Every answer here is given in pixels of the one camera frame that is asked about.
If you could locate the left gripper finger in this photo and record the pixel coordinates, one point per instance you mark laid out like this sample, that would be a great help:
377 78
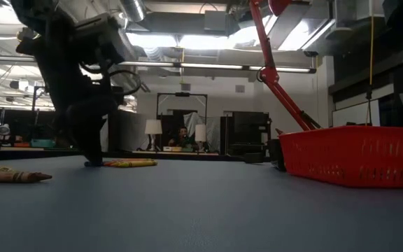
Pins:
77 133
94 140

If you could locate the orange crayon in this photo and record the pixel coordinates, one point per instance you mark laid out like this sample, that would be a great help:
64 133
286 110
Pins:
117 161

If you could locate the yellow crayon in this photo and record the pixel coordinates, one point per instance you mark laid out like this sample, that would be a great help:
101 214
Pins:
135 164

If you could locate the brown crayon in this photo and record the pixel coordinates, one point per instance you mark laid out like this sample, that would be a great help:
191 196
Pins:
9 176
279 131

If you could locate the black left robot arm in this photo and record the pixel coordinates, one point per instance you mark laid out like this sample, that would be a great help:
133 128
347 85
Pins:
54 42

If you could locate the teal box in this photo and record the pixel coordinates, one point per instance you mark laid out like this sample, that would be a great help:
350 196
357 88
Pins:
42 143

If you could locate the white shade table lamp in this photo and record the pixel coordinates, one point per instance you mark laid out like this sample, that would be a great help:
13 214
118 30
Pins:
153 127
200 133

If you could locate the person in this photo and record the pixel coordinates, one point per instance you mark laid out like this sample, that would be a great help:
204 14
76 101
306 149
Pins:
183 138

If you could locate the long ceiling light bar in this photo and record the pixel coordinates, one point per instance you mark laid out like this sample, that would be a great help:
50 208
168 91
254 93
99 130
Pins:
208 66

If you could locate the red desk lamp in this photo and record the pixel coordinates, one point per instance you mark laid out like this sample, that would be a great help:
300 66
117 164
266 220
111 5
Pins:
269 75

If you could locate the red slotted basket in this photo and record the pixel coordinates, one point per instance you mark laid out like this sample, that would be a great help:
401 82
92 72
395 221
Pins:
355 157

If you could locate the black gantry frame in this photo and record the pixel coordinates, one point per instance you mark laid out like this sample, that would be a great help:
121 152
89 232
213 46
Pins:
182 94
35 105

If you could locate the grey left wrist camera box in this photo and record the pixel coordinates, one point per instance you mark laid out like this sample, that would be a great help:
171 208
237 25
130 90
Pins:
100 35

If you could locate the silver ceiling duct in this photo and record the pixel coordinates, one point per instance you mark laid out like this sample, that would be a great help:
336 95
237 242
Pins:
133 8

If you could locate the white wall board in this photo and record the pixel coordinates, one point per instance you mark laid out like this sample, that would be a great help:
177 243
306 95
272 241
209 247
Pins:
355 113

